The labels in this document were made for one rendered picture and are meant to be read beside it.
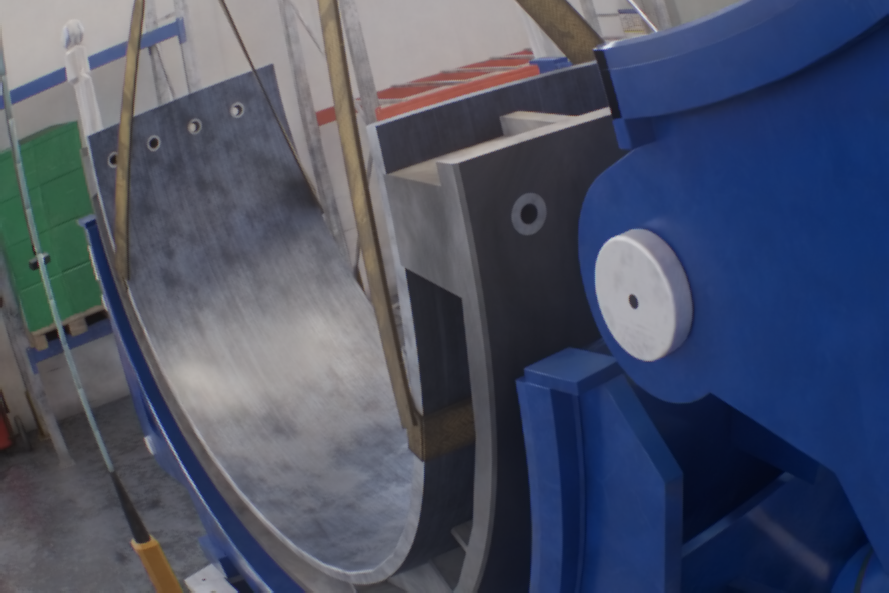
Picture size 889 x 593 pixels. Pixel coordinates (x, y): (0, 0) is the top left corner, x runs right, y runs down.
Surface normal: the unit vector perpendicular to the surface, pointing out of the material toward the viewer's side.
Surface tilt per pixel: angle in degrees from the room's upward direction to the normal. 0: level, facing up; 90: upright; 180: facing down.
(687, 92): 90
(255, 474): 25
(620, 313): 90
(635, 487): 90
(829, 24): 90
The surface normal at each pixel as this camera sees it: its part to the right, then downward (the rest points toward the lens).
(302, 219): 0.35, -0.32
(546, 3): -0.57, 0.56
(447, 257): -0.84, 0.32
